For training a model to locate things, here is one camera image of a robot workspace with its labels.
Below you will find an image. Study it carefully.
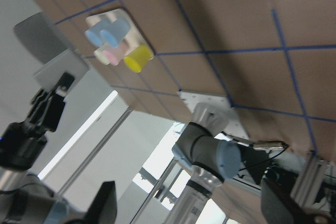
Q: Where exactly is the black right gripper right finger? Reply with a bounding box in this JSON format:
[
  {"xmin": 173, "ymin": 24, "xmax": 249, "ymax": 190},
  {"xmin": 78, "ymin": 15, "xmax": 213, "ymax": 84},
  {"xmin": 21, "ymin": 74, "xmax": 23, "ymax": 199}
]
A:
[{"xmin": 260, "ymin": 178, "xmax": 335, "ymax": 223}]

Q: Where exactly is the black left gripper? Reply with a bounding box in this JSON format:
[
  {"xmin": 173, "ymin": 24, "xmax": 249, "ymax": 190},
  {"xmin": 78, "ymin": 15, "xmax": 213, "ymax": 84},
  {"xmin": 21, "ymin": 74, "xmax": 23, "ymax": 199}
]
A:
[{"xmin": 1, "ymin": 72, "xmax": 75, "ymax": 171}]

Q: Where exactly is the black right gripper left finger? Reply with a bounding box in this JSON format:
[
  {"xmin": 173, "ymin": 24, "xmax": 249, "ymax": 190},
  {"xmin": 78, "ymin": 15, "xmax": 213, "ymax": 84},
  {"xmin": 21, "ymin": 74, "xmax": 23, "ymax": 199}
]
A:
[{"xmin": 64, "ymin": 181, "xmax": 118, "ymax": 223}]

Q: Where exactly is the grey plastic cup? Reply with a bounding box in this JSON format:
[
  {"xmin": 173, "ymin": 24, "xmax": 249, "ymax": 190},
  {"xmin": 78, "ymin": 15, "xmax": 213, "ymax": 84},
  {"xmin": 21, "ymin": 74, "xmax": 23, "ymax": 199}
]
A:
[{"xmin": 14, "ymin": 12, "xmax": 89, "ymax": 92}]

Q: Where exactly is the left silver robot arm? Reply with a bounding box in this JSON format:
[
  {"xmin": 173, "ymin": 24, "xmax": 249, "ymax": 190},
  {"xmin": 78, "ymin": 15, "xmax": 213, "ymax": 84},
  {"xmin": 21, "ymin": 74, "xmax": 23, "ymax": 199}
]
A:
[{"xmin": 1, "ymin": 72, "xmax": 246, "ymax": 223}]

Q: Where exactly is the pale green plastic cup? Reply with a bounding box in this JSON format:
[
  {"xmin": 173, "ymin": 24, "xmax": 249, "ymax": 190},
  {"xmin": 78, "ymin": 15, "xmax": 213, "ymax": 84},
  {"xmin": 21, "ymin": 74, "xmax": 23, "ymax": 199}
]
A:
[{"xmin": 93, "ymin": 47, "xmax": 110, "ymax": 65}]

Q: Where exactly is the pink plastic cup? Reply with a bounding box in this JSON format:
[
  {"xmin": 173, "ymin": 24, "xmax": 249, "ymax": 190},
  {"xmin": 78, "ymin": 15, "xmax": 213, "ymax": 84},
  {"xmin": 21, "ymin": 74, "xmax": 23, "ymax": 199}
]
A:
[{"xmin": 102, "ymin": 40, "xmax": 130, "ymax": 66}]

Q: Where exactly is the blue cup back left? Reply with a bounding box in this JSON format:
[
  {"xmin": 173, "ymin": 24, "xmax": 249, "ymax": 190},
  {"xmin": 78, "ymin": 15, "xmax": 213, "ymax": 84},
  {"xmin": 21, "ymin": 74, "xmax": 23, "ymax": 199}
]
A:
[{"xmin": 85, "ymin": 19, "xmax": 111, "ymax": 47}]

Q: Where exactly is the blue cup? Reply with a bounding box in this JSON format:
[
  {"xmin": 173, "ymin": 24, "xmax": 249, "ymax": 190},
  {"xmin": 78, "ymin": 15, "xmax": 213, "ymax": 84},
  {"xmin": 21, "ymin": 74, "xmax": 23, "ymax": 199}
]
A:
[
  {"xmin": 99, "ymin": 18, "xmax": 131, "ymax": 48},
  {"xmin": 85, "ymin": 19, "xmax": 111, "ymax": 47}
]

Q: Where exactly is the blue cup back right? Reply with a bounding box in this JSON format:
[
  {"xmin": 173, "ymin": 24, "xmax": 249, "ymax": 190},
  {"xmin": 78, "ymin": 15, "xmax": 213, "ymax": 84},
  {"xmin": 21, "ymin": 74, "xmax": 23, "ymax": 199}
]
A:
[{"xmin": 99, "ymin": 18, "xmax": 131, "ymax": 48}]

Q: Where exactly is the yellow plastic cup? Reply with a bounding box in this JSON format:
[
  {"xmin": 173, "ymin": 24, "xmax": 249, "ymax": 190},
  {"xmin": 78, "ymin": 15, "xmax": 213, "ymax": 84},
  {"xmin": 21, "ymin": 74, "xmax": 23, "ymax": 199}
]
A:
[{"xmin": 123, "ymin": 45, "xmax": 153, "ymax": 73}]

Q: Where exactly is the beige serving tray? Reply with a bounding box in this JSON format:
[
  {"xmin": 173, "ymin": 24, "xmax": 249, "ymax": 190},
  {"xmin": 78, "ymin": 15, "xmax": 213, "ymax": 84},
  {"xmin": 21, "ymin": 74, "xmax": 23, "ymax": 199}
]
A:
[{"xmin": 85, "ymin": 8, "xmax": 154, "ymax": 56}]

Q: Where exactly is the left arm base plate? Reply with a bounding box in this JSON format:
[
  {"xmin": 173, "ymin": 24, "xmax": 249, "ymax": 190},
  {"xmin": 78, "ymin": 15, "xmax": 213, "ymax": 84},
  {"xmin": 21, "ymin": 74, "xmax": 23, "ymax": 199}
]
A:
[{"xmin": 178, "ymin": 90, "xmax": 249, "ymax": 140}]

